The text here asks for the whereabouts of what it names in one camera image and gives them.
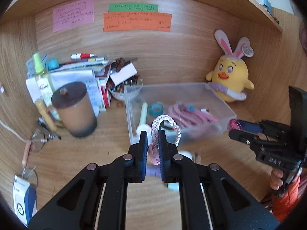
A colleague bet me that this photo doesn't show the pink round container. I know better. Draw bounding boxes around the pink round container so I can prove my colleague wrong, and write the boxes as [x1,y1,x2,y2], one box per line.
[227,119,242,131]

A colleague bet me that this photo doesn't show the pink pen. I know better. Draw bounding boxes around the pink pen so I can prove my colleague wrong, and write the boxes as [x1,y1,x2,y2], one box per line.
[185,104,210,115]

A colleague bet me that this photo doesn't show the pink rope cord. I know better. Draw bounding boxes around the pink rope cord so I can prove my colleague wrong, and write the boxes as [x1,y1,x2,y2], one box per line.
[166,102,220,131]

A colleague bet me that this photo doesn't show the braided white pink bracelet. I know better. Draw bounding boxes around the braided white pink bracelet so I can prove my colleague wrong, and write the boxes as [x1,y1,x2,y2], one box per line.
[147,114,182,166]

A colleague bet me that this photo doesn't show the blue tape roll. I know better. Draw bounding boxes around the blue tape roll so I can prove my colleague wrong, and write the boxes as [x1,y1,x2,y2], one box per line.
[149,102,164,117]
[46,58,59,70]

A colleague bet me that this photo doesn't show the person right hand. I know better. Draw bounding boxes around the person right hand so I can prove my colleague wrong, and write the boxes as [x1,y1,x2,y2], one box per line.
[270,168,284,191]

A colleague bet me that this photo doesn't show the yellow chick plush toy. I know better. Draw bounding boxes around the yellow chick plush toy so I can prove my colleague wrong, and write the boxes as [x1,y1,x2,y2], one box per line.
[205,30,254,103]

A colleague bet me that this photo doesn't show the blue white carton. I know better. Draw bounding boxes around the blue white carton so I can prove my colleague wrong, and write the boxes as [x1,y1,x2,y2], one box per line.
[13,176,37,227]

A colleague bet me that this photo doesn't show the clear plastic storage bin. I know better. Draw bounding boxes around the clear plastic storage bin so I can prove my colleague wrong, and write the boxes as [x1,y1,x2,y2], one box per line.
[125,83,237,144]

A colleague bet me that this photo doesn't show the eyeglasses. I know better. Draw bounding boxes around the eyeglasses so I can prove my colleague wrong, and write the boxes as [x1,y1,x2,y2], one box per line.
[21,128,48,187]

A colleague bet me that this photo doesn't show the brown lidded mug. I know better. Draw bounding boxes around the brown lidded mug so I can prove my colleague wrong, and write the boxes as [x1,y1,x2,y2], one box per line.
[35,81,98,138]

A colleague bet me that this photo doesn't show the yellow green spray bottle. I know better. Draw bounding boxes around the yellow green spray bottle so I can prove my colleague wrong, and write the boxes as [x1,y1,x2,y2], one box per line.
[33,53,54,106]

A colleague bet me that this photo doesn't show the white bowl of beads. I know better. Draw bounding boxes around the white bowl of beads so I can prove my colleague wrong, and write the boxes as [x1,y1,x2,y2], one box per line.
[107,75,143,102]

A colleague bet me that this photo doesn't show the white small box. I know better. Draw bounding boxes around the white small box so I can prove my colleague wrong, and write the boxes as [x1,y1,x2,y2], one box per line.
[110,63,137,86]

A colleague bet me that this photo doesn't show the stack of books and papers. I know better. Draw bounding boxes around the stack of books and papers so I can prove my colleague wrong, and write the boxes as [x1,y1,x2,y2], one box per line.
[25,53,139,115]

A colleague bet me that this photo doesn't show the blue tape roll on papers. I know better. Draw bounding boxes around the blue tape roll on papers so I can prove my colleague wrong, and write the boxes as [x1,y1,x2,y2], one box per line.
[46,58,59,70]

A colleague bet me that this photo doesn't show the orange sticky note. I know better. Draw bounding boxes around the orange sticky note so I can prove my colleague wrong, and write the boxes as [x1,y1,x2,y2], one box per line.
[103,11,172,32]

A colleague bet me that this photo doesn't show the red white marker pen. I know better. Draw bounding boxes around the red white marker pen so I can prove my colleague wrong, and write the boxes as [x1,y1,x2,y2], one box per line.
[71,53,96,60]

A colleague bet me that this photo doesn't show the green sticky note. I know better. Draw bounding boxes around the green sticky note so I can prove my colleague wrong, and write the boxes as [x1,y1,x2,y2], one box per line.
[108,3,159,12]

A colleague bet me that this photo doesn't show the pink sticky note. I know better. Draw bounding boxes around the pink sticky note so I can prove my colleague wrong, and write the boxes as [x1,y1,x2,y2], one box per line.
[53,0,95,33]

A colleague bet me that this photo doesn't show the white charging cable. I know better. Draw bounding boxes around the white charging cable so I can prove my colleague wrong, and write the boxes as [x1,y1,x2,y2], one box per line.
[0,119,32,167]

